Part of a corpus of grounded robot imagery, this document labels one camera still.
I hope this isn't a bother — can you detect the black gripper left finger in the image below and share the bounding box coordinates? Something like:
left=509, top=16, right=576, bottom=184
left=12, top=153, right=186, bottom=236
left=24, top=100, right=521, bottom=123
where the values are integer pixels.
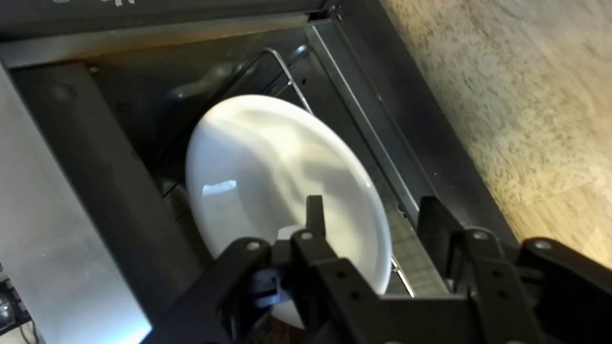
left=142, top=194, right=410, bottom=344

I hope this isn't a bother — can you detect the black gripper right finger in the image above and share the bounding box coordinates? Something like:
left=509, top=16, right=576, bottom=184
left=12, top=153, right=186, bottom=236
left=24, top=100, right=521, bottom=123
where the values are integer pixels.
left=418, top=194, right=612, bottom=344

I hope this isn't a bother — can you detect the white ceramic bowl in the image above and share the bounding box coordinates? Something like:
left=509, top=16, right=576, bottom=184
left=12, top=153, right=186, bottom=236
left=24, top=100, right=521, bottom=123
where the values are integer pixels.
left=184, top=94, right=395, bottom=331

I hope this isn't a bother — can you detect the black toaster oven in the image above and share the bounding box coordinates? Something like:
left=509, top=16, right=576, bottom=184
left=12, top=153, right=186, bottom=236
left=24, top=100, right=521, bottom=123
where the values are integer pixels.
left=0, top=0, right=523, bottom=344

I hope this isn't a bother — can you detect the metal oven wire rack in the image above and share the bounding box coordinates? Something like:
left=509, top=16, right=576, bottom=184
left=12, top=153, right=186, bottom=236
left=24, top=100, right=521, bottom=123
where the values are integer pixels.
left=257, top=44, right=418, bottom=301

